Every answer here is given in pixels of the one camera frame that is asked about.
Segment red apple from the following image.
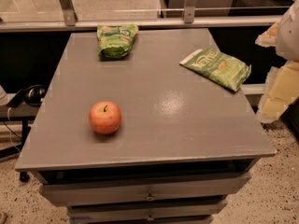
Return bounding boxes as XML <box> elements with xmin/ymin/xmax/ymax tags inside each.
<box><xmin>89</xmin><ymin>101</ymin><xmax>121</xmax><ymax>134</ymax></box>

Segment black headphones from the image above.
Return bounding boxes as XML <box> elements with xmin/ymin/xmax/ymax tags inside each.
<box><xmin>7</xmin><ymin>85</ymin><xmax>46</xmax><ymax>108</ymax></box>

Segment white cable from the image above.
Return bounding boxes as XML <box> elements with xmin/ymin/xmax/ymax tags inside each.
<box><xmin>6</xmin><ymin>106</ymin><xmax>21</xmax><ymax>154</ymax></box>

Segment lower grey drawer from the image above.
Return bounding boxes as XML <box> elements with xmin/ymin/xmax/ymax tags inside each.
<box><xmin>68</xmin><ymin>200</ymin><xmax>227</xmax><ymax>224</ymax></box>

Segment green snack bag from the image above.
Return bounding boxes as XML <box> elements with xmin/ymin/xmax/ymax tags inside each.
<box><xmin>97</xmin><ymin>24</ymin><xmax>139</xmax><ymax>60</ymax></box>

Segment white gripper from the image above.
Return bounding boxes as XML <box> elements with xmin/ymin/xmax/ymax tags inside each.
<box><xmin>255</xmin><ymin>0</ymin><xmax>299</xmax><ymax>123</ymax></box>

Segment top grey drawer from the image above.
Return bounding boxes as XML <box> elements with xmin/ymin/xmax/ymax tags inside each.
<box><xmin>39</xmin><ymin>172</ymin><xmax>251</xmax><ymax>206</ymax></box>

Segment grey drawer cabinet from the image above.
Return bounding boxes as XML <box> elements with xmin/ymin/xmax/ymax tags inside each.
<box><xmin>14</xmin><ymin>28</ymin><xmax>278</xmax><ymax>224</ymax></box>

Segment grey drawer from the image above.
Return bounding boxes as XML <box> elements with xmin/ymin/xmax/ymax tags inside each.
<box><xmin>39</xmin><ymin>172</ymin><xmax>251</xmax><ymax>206</ymax></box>
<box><xmin>68</xmin><ymin>200</ymin><xmax>227</xmax><ymax>224</ymax></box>

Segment metal railing with glass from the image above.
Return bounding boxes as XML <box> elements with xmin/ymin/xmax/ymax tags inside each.
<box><xmin>0</xmin><ymin>0</ymin><xmax>297</xmax><ymax>32</ymax></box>

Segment green jalapeno chip bag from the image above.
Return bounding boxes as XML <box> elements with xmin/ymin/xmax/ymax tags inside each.
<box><xmin>179</xmin><ymin>48</ymin><xmax>251</xmax><ymax>91</ymax></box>

